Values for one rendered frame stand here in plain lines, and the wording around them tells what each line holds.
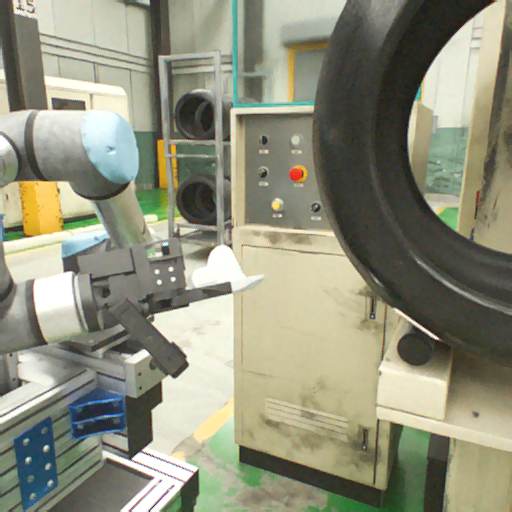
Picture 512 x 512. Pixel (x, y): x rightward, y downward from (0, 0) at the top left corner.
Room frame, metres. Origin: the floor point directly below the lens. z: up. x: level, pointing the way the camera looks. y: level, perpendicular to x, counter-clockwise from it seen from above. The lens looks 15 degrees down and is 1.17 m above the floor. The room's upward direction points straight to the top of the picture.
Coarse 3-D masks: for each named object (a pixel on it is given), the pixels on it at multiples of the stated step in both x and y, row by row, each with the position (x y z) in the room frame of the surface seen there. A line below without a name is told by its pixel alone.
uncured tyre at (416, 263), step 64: (384, 0) 0.57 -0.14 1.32; (448, 0) 0.80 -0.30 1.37; (384, 64) 0.57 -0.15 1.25; (320, 128) 0.62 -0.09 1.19; (384, 128) 0.84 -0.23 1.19; (320, 192) 0.63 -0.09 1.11; (384, 192) 0.83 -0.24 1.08; (384, 256) 0.56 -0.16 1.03; (448, 256) 0.79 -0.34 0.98; (448, 320) 0.53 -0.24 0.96
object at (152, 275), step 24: (168, 240) 0.52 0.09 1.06; (96, 264) 0.51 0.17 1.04; (120, 264) 0.51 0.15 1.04; (144, 264) 0.50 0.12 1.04; (168, 264) 0.52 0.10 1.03; (96, 288) 0.50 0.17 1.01; (120, 288) 0.51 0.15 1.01; (144, 288) 0.49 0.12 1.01; (168, 288) 0.51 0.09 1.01; (96, 312) 0.48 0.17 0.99; (144, 312) 0.49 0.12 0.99
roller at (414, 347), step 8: (408, 328) 0.61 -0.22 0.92; (416, 328) 0.60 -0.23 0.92; (408, 336) 0.58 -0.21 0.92; (416, 336) 0.58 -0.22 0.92; (424, 336) 0.58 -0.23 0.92; (400, 344) 0.58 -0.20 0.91; (408, 344) 0.58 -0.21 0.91; (416, 344) 0.58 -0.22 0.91; (424, 344) 0.57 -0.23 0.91; (432, 344) 0.58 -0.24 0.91; (400, 352) 0.58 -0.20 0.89; (408, 352) 0.58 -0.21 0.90; (416, 352) 0.58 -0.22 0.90; (424, 352) 0.57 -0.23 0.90; (432, 352) 0.58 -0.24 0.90; (408, 360) 0.58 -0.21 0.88; (416, 360) 0.58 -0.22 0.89; (424, 360) 0.57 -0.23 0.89
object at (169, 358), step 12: (120, 300) 0.50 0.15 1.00; (120, 312) 0.49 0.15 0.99; (132, 312) 0.50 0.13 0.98; (120, 324) 0.49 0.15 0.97; (132, 324) 0.49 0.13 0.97; (144, 324) 0.50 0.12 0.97; (132, 336) 0.49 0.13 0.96; (144, 336) 0.49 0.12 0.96; (156, 336) 0.49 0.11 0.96; (144, 348) 0.49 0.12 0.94; (156, 348) 0.49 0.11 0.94; (168, 348) 0.49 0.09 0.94; (180, 348) 0.51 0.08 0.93; (156, 360) 0.49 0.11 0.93; (168, 360) 0.49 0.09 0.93; (180, 360) 0.49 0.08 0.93; (168, 372) 0.49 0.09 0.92; (180, 372) 0.49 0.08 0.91
